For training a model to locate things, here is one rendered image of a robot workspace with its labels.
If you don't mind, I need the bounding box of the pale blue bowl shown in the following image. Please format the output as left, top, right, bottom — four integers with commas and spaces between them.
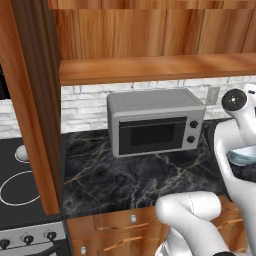
227, 145, 256, 168

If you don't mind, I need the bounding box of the black hob knob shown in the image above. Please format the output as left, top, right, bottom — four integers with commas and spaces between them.
45, 231, 58, 243
22, 234, 35, 246
0, 238, 11, 251

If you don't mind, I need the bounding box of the grey wall socket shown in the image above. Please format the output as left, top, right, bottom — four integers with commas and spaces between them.
206, 86, 221, 106

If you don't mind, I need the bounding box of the wooden base cabinet front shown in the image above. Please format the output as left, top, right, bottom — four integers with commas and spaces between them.
211, 195, 250, 254

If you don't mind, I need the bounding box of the wooden wall cabinet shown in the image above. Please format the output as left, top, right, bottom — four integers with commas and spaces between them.
47, 0, 256, 87

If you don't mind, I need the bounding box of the grey microwave oven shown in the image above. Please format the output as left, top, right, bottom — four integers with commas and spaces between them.
106, 88, 207, 158

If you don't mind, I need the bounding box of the wooden drawer front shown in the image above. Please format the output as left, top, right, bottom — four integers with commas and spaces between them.
92, 207, 168, 232

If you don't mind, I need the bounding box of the black hob with steel front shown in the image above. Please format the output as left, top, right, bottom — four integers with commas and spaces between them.
0, 136, 72, 256

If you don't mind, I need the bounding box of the tall wooden cabinet panel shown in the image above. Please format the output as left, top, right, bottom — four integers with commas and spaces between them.
0, 0, 63, 216

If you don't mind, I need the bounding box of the wooden base cabinet door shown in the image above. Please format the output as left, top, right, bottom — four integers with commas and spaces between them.
70, 227, 170, 256

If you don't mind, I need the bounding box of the white round object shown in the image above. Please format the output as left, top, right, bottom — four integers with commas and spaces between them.
14, 144, 31, 164

